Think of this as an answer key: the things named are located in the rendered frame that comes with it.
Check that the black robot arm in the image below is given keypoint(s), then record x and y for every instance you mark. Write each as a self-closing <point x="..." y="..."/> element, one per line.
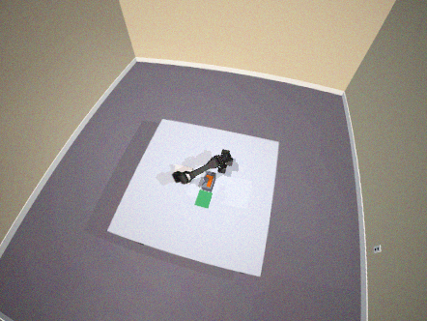
<point x="215" y="162"/>

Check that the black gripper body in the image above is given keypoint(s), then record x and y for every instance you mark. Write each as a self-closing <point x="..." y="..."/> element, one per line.
<point x="222" y="170"/>

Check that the green flat mat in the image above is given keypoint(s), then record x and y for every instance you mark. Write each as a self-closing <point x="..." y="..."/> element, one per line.
<point x="204" y="197"/>

